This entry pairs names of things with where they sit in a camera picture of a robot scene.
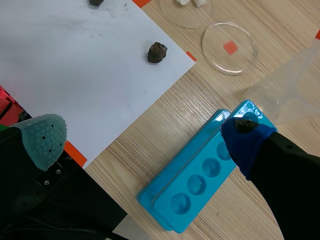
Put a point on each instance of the toy brick block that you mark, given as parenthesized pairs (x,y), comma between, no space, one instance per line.
(8,107)

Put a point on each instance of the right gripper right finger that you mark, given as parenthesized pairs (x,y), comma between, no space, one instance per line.
(280,180)

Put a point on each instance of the clear plastic beaker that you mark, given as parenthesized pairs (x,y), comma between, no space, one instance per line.
(290,87)

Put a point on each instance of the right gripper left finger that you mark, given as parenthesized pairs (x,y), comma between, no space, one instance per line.
(37,180)

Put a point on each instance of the turquoise rack with round holes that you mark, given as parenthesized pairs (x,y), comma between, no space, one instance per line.
(190,180)

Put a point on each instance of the small dark stone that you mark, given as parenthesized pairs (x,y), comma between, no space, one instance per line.
(157,52)
(96,2)

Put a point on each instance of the clear glass dish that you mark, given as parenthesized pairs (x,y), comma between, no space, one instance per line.
(228,48)
(186,16)

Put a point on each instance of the white sheet of paper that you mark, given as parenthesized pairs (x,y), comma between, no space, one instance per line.
(75,75)

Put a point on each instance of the white lump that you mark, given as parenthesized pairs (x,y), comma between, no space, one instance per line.
(200,2)
(182,1)

